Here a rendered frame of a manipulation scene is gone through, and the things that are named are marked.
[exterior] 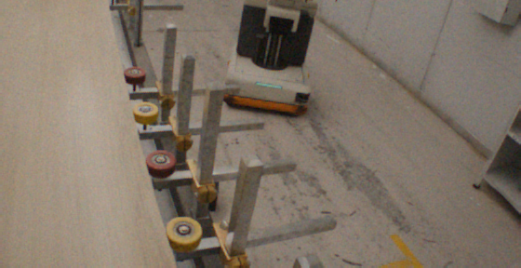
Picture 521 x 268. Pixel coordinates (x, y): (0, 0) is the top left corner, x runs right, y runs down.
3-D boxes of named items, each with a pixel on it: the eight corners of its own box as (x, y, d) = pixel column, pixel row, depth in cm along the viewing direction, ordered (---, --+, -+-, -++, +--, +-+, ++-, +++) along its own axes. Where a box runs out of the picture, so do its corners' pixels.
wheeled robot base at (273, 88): (228, 65, 363) (232, 39, 349) (300, 77, 368) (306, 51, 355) (220, 104, 306) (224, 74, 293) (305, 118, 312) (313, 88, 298)
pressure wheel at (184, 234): (182, 278, 92) (184, 247, 85) (157, 259, 95) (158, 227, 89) (205, 260, 98) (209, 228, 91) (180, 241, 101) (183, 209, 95)
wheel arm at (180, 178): (289, 167, 133) (292, 156, 130) (294, 173, 130) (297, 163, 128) (152, 184, 115) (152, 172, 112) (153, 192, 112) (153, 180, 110)
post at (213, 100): (202, 220, 125) (220, 79, 100) (206, 228, 122) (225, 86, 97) (191, 221, 124) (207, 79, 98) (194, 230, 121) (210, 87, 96)
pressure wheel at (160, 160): (155, 203, 110) (155, 171, 104) (140, 186, 114) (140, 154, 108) (180, 193, 115) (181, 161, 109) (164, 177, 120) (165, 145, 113)
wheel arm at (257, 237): (327, 223, 114) (332, 212, 112) (333, 232, 111) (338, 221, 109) (172, 253, 96) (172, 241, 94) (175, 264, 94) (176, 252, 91)
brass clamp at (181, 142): (183, 127, 143) (184, 114, 141) (193, 151, 133) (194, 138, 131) (166, 128, 141) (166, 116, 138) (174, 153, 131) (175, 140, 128)
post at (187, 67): (181, 177, 146) (193, 51, 120) (184, 183, 143) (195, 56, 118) (172, 178, 144) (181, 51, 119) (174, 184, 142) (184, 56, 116)
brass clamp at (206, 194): (204, 170, 124) (205, 157, 121) (217, 202, 114) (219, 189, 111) (183, 173, 121) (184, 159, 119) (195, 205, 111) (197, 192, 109)
